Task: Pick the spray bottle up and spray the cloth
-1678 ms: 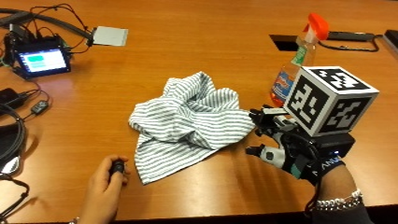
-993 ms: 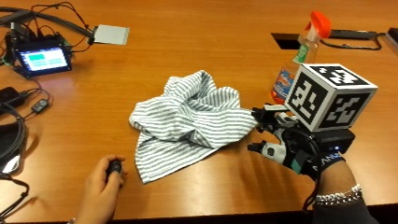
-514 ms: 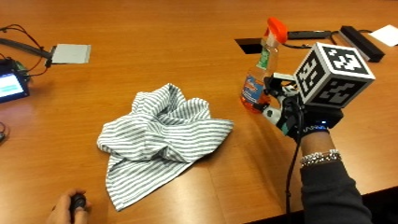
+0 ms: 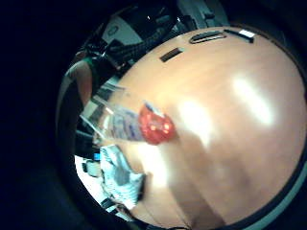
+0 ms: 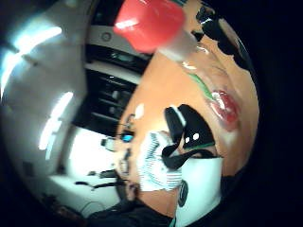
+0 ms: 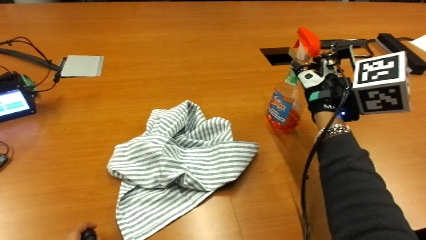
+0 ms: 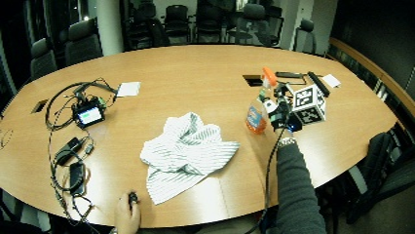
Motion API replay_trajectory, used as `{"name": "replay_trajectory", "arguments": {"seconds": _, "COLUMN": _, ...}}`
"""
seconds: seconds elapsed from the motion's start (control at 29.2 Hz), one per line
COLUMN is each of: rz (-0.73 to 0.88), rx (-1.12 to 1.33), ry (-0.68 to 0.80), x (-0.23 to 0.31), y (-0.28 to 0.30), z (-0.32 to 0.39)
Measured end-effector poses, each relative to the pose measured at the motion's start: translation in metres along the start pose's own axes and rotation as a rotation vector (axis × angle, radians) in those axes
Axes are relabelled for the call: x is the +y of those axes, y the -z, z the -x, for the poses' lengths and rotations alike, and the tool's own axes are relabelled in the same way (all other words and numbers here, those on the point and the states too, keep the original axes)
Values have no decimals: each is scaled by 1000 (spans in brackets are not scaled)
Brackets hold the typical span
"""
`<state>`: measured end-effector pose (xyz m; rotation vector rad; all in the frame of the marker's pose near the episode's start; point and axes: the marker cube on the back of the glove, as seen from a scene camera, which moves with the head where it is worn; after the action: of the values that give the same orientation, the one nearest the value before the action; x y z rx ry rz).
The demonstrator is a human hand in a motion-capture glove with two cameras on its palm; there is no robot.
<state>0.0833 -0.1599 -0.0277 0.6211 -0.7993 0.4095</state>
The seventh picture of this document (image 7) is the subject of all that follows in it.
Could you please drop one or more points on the curved wooden ledge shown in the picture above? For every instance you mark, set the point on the curved wooden ledge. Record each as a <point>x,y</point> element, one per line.
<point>381,73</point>

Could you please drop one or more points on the white striped cloth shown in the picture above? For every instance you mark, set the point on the white striped cloth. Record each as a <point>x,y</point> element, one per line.
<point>185,152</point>

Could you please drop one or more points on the white cube with black markers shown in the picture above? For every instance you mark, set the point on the white cube with black markers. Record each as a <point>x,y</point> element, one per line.
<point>309,104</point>

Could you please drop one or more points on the orange spray bottle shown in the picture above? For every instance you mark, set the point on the orange spray bottle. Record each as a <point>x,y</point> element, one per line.
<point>256,117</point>

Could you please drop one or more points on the white paper sheet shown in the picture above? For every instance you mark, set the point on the white paper sheet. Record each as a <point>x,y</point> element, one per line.
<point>129,88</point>

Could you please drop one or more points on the black power bank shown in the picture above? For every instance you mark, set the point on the black power bank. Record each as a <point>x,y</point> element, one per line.
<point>77,177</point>

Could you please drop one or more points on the small white card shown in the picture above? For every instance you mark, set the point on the small white card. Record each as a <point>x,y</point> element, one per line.
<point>331,80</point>

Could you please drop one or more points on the black power adapter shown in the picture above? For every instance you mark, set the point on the black power adapter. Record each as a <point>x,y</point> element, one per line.
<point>68,150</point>

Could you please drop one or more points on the white round pillar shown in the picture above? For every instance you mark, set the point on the white round pillar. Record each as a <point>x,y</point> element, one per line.
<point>109,27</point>

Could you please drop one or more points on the black office chair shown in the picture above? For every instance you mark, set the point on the black office chair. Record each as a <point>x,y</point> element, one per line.
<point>177,24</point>
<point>83,40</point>
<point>254,26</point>
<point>146,29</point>
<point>381,175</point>
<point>41,58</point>
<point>305,35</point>
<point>210,24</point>

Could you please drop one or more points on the silver wristwatch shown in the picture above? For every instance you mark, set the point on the silver wristwatch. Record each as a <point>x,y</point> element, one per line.
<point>286,142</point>

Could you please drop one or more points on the small black screen device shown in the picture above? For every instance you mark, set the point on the small black screen device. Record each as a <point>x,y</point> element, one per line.
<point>89,114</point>

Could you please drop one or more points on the long black bar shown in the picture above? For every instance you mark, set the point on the long black bar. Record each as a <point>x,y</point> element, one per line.
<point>318,84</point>

